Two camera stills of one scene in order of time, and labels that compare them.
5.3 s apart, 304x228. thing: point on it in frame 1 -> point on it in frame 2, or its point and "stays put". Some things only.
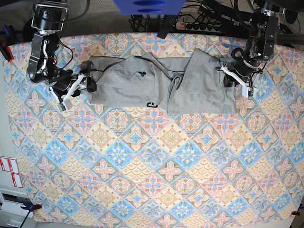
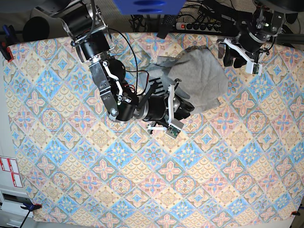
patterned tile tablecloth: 109,165 stays put
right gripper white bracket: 245,89 -> 251,68
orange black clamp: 31,207 stays put
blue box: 149,7 stays put
